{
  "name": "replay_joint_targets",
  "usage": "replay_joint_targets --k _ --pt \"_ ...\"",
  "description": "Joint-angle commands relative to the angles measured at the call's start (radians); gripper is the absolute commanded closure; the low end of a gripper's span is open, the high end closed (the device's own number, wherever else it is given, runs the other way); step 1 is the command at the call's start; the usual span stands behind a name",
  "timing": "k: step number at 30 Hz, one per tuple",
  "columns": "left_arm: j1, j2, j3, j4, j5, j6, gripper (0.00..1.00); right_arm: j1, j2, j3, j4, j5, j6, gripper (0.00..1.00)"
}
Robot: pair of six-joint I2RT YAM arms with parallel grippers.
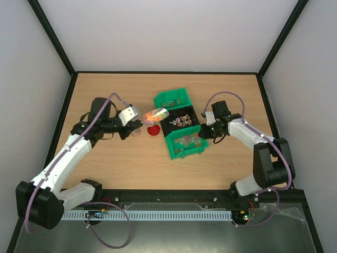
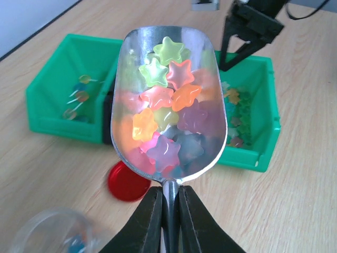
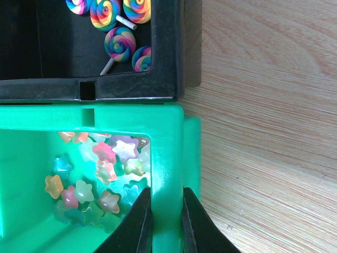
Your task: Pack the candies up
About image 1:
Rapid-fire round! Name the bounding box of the green bin with gummies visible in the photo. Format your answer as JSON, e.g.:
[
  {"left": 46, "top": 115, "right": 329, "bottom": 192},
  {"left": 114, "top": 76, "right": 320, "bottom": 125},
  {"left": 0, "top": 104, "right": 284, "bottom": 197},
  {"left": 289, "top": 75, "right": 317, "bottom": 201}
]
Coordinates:
[{"left": 165, "top": 125, "right": 209, "bottom": 160}]

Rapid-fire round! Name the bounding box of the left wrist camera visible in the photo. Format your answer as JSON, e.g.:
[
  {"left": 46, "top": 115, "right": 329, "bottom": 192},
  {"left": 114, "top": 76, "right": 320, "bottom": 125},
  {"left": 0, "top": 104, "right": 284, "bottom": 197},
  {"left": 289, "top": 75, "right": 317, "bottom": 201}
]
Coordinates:
[{"left": 118, "top": 105, "right": 140, "bottom": 127}]

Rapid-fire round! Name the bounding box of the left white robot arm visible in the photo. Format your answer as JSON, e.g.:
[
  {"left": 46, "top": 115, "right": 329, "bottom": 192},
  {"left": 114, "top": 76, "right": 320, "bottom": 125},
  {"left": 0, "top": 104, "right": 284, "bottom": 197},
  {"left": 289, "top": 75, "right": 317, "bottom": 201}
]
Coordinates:
[{"left": 15, "top": 98, "right": 143, "bottom": 231}]

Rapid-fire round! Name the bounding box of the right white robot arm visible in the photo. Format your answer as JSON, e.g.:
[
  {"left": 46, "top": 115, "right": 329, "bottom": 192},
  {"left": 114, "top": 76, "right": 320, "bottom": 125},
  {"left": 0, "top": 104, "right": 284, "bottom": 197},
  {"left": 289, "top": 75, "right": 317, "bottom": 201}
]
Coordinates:
[{"left": 199, "top": 101, "right": 295, "bottom": 207}]

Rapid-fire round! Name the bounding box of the black aluminium rail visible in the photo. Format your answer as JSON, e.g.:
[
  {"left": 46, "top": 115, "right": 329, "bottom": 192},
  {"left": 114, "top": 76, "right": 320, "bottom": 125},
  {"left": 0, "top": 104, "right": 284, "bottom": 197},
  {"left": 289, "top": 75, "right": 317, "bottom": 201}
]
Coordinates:
[{"left": 26, "top": 188, "right": 306, "bottom": 209}]

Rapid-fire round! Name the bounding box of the metal scoop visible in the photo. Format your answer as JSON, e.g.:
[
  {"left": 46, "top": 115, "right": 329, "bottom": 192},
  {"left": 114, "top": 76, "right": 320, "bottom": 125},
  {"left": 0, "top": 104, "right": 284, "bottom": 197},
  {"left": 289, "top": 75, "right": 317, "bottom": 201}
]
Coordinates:
[{"left": 142, "top": 108, "right": 169, "bottom": 127}]

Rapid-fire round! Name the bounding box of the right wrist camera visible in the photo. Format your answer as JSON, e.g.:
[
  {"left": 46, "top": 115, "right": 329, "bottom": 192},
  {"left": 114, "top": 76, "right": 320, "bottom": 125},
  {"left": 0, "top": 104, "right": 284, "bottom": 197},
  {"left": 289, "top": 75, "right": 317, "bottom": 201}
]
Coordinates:
[{"left": 201, "top": 111, "right": 216, "bottom": 126}]

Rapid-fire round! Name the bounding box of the red round lid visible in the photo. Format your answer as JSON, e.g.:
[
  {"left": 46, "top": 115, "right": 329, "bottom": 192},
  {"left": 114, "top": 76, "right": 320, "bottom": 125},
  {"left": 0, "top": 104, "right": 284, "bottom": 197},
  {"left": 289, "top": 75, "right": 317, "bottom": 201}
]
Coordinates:
[{"left": 147, "top": 124, "right": 161, "bottom": 136}]

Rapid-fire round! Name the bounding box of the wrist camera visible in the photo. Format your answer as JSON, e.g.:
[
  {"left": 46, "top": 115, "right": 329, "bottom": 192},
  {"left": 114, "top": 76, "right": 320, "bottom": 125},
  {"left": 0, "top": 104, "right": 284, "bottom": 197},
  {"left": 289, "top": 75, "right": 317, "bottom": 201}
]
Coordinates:
[
  {"left": 118, "top": 105, "right": 140, "bottom": 127},
  {"left": 201, "top": 111, "right": 216, "bottom": 126}
]

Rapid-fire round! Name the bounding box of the light blue cable duct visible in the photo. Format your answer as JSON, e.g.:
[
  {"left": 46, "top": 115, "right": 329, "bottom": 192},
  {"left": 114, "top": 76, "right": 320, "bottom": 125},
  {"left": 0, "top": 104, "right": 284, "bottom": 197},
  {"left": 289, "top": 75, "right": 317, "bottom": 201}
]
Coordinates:
[{"left": 62, "top": 210, "right": 232, "bottom": 221}]

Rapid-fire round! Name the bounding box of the black bin with swirl lollipops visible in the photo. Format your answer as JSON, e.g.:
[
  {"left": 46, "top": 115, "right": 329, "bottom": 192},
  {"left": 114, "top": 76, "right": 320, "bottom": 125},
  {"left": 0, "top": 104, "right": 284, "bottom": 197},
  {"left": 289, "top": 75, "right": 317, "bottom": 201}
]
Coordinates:
[{"left": 161, "top": 105, "right": 200, "bottom": 137}]

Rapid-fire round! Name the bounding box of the green bin with lollipops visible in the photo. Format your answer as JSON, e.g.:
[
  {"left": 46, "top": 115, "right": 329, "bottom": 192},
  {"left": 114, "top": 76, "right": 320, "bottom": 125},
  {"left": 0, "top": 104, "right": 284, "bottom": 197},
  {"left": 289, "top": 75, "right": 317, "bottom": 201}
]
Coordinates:
[{"left": 154, "top": 88, "right": 192, "bottom": 110}]

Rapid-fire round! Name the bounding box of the clear plastic cup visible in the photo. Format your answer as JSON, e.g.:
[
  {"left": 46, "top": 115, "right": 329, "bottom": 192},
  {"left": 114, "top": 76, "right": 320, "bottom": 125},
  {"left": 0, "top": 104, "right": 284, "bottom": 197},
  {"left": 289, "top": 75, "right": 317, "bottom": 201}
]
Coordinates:
[{"left": 131, "top": 128, "right": 141, "bottom": 137}]

